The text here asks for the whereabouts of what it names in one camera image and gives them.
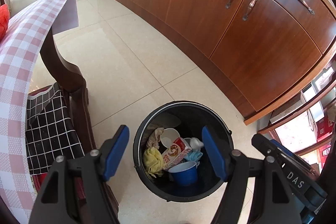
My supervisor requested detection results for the pink checkered tablecloth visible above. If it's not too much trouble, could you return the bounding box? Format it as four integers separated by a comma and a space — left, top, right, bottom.
1, 0, 79, 223

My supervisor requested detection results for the light blue crumpled paper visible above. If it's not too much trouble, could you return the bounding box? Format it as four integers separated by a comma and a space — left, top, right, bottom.
184, 151, 203, 167

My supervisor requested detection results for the black grid cushion chair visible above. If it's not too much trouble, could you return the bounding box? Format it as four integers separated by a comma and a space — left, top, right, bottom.
25, 82, 86, 176

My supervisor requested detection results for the brown wooden sideboard cabinet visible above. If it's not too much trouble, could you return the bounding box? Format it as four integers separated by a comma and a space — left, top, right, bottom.
116, 0, 335, 124

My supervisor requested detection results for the red white snack box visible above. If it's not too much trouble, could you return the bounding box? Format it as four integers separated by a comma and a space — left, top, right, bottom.
162, 137, 192, 170

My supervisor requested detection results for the beige cloth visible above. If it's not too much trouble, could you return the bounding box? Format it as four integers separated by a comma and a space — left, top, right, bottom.
146, 127, 165, 149

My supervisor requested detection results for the black trash bin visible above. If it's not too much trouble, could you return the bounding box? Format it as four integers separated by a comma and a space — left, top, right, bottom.
133, 100, 234, 203

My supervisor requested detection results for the red plastic bag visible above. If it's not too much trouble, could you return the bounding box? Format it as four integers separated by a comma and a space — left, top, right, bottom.
0, 4, 10, 40

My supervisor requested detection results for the white paper towel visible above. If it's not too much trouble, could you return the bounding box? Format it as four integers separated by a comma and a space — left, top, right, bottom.
189, 137, 204, 151

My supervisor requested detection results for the blue paper bowl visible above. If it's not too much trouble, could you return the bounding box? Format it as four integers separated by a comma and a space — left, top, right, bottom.
168, 161, 198, 186

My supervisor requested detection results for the yellow cloth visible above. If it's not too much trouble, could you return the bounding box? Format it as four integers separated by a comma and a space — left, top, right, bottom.
143, 147, 164, 178

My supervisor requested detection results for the white paper cup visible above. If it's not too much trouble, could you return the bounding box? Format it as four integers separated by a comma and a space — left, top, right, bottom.
161, 128, 180, 148

